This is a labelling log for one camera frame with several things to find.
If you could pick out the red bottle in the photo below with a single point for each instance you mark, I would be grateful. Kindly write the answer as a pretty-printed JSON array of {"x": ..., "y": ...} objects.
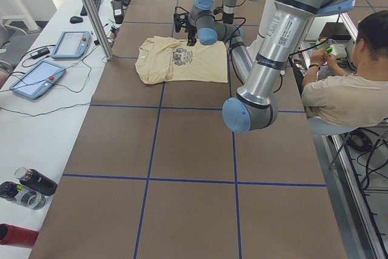
[{"x": 18, "y": 236}]

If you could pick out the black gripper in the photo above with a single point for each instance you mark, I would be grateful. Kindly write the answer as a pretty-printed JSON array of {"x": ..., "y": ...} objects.
[{"x": 191, "y": 33}]

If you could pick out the black water bottle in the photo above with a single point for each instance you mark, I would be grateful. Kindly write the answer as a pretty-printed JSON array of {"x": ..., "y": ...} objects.
[{"x": 36, "y": 181}]

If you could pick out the blue teach pendant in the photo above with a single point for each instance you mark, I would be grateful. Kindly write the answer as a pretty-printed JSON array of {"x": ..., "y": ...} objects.
[
  {"x": 71, "y": 45},
  {"x": 38, "y": 80}
]

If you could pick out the lower blue teach pendant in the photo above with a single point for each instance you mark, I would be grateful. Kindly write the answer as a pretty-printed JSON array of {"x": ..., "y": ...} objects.
[{"x": 38, "y": 80}]

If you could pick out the black computer mouse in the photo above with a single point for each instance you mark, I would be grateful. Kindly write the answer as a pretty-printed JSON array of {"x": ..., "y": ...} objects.
[{"x": 76, "y": 20}]

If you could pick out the seated person beige shirt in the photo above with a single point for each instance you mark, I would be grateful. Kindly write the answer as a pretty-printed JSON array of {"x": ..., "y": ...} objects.
[{"x": 350, "y": 99}]

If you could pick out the aluminium frame post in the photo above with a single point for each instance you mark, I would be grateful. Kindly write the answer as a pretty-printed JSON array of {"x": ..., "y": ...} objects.
[{"x": 98, "y": 29}]

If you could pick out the beige printed t-shirt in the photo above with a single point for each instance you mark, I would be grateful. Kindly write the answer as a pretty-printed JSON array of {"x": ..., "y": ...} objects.
[{"x": 164, "y": 59}]

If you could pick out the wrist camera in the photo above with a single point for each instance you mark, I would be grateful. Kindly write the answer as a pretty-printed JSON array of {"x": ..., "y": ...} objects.
[{"x": 180, "y": 18}]

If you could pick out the upper blue teach pendant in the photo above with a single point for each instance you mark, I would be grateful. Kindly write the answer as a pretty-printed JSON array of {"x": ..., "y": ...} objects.
[{"x": 71, "y": 45}]

